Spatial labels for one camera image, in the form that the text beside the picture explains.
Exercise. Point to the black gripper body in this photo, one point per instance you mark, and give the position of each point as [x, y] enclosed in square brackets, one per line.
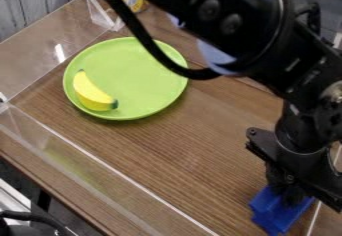
[311, 168]

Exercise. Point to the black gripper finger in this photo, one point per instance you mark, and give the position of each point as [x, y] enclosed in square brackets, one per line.
[285, 186]

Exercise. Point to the blue cross-shaped block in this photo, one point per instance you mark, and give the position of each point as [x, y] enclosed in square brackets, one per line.
[271, 215]

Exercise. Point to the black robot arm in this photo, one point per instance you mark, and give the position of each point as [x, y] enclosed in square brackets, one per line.
[267, 40]

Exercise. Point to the green plastic plate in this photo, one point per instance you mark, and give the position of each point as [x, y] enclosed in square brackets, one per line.
[130, 75]

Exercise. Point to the yellow toy banana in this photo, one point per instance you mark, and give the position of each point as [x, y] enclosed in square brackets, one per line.
[91, 96]

